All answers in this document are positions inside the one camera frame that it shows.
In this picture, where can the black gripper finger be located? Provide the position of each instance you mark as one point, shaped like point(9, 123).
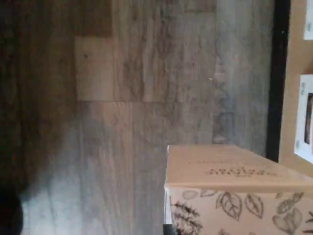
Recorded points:
point(168, 229)

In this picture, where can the white box green strip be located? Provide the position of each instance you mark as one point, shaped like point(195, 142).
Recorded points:
point(232, 171)

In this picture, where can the white box pink strip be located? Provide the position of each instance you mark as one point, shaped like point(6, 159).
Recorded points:
point(300, 117)

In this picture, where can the brown particle board shelf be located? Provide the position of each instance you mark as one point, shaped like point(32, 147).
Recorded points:
point(293, 56)

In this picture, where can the black metal shelving frame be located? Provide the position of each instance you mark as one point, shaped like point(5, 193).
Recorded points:
point(278, 73)

